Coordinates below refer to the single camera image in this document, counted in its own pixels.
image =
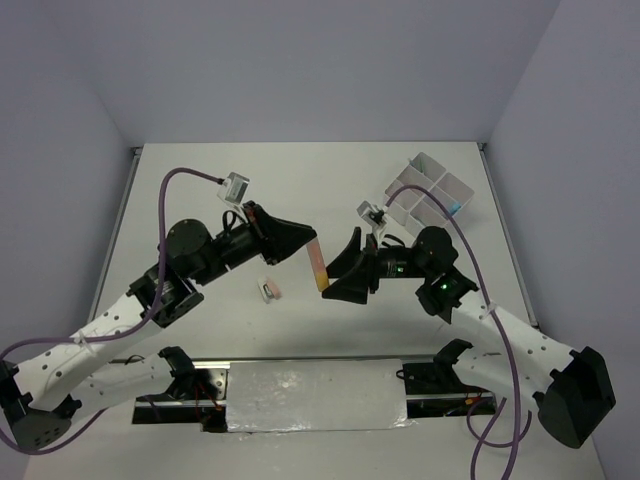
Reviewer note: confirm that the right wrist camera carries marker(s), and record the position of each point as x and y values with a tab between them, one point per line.
375	217

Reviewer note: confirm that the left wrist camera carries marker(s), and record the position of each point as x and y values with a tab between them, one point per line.
233	188

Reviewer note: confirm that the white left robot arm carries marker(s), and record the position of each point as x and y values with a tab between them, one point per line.
78	376

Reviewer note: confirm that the orange pink highlighter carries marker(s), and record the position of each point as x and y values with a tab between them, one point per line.
318	264

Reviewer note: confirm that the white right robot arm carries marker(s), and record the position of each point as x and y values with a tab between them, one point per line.
569	390

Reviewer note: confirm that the clear compartment organizer box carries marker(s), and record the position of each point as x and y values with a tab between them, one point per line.
415	210

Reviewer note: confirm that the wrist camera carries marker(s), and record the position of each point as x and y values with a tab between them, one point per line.
233	188
375	217

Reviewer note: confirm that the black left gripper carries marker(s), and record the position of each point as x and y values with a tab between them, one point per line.
276	238

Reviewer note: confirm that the silver foil panel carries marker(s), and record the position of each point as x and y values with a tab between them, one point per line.
301	396

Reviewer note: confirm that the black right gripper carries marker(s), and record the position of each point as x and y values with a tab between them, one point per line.
354	287

